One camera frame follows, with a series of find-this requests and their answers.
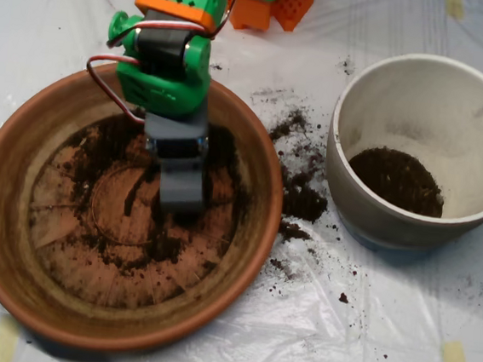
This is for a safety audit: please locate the red and white servo cable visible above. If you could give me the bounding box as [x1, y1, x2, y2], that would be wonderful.
[80, 0, 245, 135]

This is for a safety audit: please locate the dark soil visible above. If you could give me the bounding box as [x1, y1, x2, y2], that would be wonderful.
[343, 144, 450, 219]
[61, 107, 261, 283]

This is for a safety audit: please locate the spilled dark soil patch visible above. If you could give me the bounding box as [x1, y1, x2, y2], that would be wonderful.
[256, 101, 339, 245]

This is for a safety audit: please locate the clear plastic cover sheet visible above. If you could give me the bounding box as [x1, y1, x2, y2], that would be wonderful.
[0, 0, 483, 362]

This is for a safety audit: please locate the white ceramic pot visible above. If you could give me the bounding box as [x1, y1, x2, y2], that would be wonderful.
[317, 45, 483, 261]

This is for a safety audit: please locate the terracotta clay bowl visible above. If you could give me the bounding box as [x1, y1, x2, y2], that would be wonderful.
[0, 47, 296, 362]

